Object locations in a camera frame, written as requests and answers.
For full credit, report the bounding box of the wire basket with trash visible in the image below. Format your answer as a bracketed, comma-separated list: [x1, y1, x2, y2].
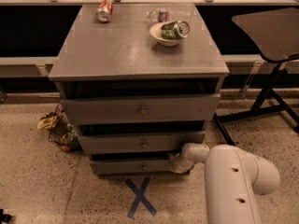
[48, 105, 81, 152]

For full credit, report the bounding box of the black swivel chair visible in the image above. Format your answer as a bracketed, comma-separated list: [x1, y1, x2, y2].
[213, 7, 299, 146]

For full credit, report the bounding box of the grey middle drawer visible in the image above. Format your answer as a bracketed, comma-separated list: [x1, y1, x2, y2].
[78, 132, 206, 155]

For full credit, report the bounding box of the grey bottom drawer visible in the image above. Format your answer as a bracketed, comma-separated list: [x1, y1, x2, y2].
[90, 157, 173, 175]

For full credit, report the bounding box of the green soda can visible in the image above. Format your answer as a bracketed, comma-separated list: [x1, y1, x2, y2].
[160, 21, 190, 40]

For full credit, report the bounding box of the grey drawer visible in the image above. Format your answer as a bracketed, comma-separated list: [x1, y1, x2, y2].
[90, 157, 173, 175]
[61, 94, 221, 125]
[78, 132, 206, 155]

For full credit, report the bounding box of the blue tape cross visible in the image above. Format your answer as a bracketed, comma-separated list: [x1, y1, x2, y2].
[125, 177, 157, 218]

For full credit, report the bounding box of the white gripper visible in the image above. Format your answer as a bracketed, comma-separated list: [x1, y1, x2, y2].
[168, 153, 193, 174]

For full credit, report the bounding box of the grey top drawer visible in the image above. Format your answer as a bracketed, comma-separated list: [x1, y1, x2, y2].
[61, 94, 221, 125]

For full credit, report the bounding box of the red crushed soda can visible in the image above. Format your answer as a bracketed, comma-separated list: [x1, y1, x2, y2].
[96, 0, 113, 22]

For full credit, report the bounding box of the grey wooden drawer cabinet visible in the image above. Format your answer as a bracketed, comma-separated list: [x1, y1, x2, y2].
[50, 4, 229, 162]

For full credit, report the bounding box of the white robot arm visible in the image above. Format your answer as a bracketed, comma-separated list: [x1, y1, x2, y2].
[169, 143, 280, 224]

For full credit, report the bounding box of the yellow crumpled snack bag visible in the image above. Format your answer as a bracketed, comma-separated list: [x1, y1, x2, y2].
[37, 112, 59, 130]

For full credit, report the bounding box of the white ceramic bowl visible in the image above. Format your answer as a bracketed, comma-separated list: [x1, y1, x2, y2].
[149, 22, 180, 47]

